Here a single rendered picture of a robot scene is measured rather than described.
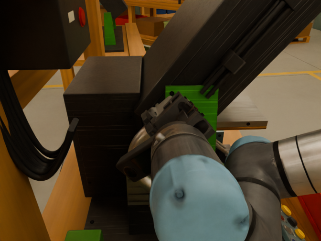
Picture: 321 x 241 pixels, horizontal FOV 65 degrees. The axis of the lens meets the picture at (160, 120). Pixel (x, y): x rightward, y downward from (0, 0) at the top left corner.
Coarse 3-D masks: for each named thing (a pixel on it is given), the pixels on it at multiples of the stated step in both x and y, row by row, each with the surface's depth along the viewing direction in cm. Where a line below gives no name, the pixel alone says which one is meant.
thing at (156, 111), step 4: (164, 100) 48; (168, 100) 47; (160, 104) 48; (164, 104) 47; (152, 108) 49; (156, 108) 49; (160, 108) 47; (152, 112) 46; (156, 112) 46; (160, 112) 45; (156, 116) 45
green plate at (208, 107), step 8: (168, 88) 53; (176, 88) 54; (184, 88) 54; (192, 88) 54; (200, 88) 54; (208, 88) 54; (168, 96) 54; (192, 96) 54; (200, 96) 54; (216, 96) 54; (200, 104) 55; (208, 104) 55; (216, 104) 55; (200, 112) 55; (208, 112) 55; (216, 112) 55; (208, 120) 56; (216, 120) 56
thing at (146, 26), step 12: (132, 0) 322; (144, 0) 312; (156, 0) 303; (168, 0) 292; (180, 0) 277; (132, 12) 338; (120, 24) 368; (144, 24) 340; (156, 24) 330; (144, 36) 339; (156, 36) 337
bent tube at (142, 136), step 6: (138, 132) 53; (144, 132) 52; (138, 138) 53; (144, 138) 52; (132, 144) 53; (138, 144) 53; (144, 180) 55; (150, 180) 56; (144, 186) 56; (150, 186) 56
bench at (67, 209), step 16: (64, 176) 86; (80, 176) 86; (64, 192) 80; (80, 192) 80; (48, 208) 74; (64, 208) 74; (80, 208) 74; (48, 224) 70; (64, 224) 70; (80, 224) 70
